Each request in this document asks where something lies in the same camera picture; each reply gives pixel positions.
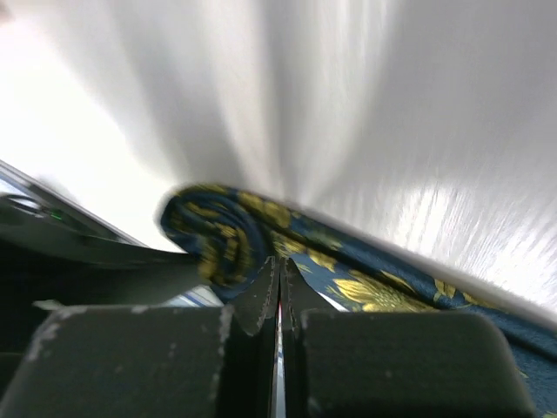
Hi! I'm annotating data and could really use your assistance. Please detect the blue yellow floral tie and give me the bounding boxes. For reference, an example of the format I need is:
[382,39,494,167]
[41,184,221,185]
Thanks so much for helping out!
[160,184,556,417]

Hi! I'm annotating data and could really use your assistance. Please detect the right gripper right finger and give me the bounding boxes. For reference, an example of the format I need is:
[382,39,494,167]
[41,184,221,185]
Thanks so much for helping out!
[280,259,535,417]

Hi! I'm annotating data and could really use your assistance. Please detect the aluminium mounting rail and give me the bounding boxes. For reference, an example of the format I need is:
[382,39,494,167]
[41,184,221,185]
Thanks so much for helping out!
[1,161,146,247]

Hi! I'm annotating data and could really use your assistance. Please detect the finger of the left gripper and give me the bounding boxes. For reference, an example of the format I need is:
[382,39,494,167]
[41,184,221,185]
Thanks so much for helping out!
[1,195,201,304]

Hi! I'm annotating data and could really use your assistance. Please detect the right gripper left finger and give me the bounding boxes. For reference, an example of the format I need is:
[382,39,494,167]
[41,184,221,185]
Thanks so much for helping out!
[1,258,279,417]

